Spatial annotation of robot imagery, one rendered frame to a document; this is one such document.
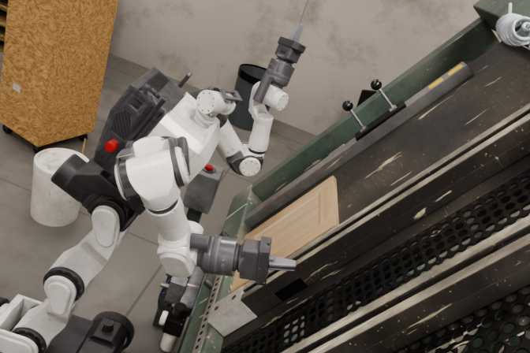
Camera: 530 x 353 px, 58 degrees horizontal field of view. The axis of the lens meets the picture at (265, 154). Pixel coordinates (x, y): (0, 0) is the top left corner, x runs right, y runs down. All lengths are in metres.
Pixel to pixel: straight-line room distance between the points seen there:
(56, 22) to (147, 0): 2.52
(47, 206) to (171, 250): 1.96
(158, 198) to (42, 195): 2.04
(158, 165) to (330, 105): 4.49
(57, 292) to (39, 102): 1.89
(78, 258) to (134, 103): 0.63
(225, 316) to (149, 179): 0.57
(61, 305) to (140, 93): 0.84
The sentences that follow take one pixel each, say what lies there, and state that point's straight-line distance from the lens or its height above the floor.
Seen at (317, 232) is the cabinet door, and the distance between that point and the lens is 1.39.
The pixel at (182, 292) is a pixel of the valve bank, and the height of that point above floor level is 0.74.
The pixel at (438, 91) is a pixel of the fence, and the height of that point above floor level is 1.61.
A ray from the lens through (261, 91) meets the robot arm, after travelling 1.59.
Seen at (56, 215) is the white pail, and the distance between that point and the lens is 2.99.
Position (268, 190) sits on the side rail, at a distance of 2.03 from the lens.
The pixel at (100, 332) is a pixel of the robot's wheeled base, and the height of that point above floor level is 0.21.
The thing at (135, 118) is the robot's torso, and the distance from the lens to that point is 1.35.
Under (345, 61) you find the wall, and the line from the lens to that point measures 5.20.
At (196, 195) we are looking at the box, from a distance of 2.03.
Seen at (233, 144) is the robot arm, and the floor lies 1.20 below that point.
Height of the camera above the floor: 1.90
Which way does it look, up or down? 25 degrees down
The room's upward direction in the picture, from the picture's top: 20 degrees clockwise
